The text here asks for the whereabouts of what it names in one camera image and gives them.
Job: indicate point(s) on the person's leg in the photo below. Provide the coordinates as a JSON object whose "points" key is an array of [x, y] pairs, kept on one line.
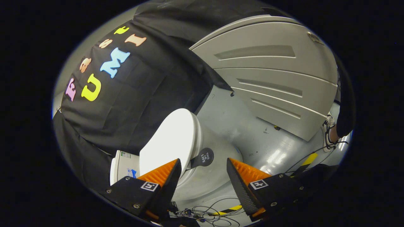
{"points": [[345, 119]]}

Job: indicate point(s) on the white toilet tank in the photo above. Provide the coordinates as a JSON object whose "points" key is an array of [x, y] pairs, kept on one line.
{"points": [[121, 168]]}

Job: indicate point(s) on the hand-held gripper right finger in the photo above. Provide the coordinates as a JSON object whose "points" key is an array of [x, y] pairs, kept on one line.
{"points": [[241, 189]]}

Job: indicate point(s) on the white toilet lid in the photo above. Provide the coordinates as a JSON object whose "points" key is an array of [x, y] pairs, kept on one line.
{"points": [[170, 138]]}

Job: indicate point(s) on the person's white sneaker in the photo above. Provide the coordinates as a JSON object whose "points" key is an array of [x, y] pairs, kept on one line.
{"points": [[328, 126]]}

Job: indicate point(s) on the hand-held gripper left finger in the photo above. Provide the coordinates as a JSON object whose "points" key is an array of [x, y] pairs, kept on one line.
{"points": [[167, 192]]}

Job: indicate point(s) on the black backdrop cloth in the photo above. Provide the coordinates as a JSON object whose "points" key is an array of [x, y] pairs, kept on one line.
{"points": [[132, 104]]}

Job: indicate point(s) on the white toilet bowl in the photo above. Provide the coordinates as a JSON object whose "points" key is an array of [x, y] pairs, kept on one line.
{"points": [[221, 178]]}

